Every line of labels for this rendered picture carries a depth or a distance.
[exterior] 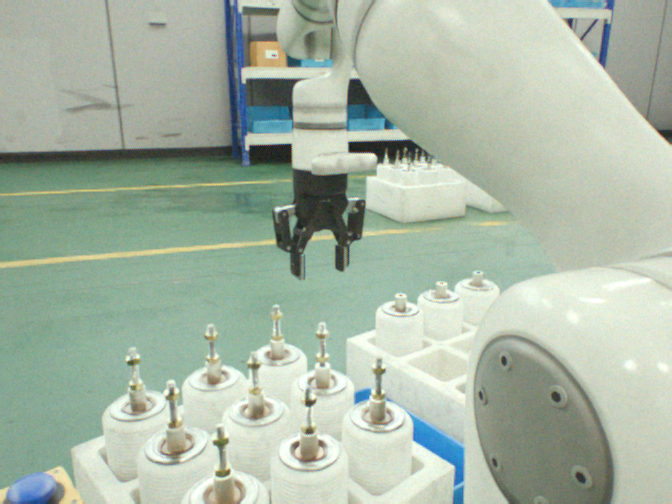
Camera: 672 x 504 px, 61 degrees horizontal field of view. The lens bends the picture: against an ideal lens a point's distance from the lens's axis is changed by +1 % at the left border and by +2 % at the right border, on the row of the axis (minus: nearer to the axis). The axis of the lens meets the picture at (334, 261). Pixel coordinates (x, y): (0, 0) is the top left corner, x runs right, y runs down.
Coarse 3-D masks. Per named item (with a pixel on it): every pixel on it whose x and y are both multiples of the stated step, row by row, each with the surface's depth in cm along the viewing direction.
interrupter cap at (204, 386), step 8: (224, 368) 90; (232, 368) 90; (192, 376) 88; (200, 376) 88; (224, 376) 88; (232, 376) 88; (192, 384) 85; (200, 384) 85; (208, 384) 86; (216, 384) 86; (224, 384) 85; (232, 384) 85
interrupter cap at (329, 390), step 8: (304, 376) 88; (312, 376) 88; (336, 376) 87; (344, 376) 87; (304, 384) 85; (312, 384) 86; (336, 384) 85; (344, 384) 85; (320, 392) 83; (328, 392) 83; (336, 392) 83
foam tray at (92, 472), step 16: (80, 448) 83; (96, 448) 83; (416, 448) 83; (80, 464) 80; (96, 464) 79; (416, 464) 81; (432, 464) 79; (448, 464) 79; (80, 480) 82; (96, 480) 76; (112, 480) 76; (416, 480) 76; (432, 480) 76; (448, 480) 78; (96, 496) 76; (112, 496) 73; (128, 496) 73; (352, 496) 74; (368, 496) 73; (384, 496) 73; (400, 496) 73; (416, 496) 74; (432, 496) 77; (448, 496) 79
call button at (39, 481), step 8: (24, 480) 54; (32, 480) 54; (40, 480) 54; (48, 480) 54; (8, 488) 53; (16, 488) 53; (24, 488) 53; (32, 488) 53; (40, 488) 53; (48, 488) 53; (8, 496) 52; (16, 496) 52; (24, 496) 52; (32, 496) 52; (40, 496) 52; (48, 496) 53
